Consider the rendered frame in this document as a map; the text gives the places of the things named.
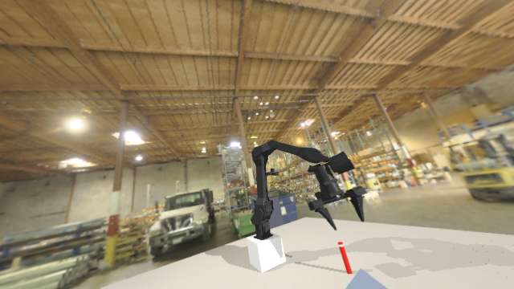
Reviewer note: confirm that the red peg with white stripe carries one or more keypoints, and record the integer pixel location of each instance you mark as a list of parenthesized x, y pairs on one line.
[(345, 258)]

